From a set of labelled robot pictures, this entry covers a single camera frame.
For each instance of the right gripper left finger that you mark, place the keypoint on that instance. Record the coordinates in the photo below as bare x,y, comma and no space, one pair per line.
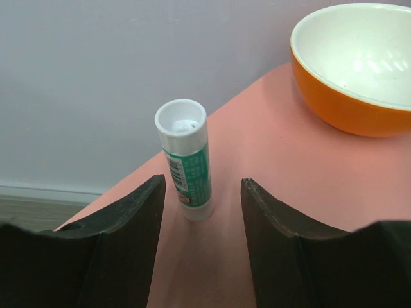
105,259

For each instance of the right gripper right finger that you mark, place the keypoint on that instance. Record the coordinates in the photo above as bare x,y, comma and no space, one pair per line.
297,261

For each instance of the white glue stick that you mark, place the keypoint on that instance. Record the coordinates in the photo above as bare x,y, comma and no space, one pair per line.
182,129

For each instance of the pink three tier shelf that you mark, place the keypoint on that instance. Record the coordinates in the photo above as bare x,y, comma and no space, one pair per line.
267,133

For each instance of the orange bowl white inside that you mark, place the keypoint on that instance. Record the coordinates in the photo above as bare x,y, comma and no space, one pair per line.
351,64

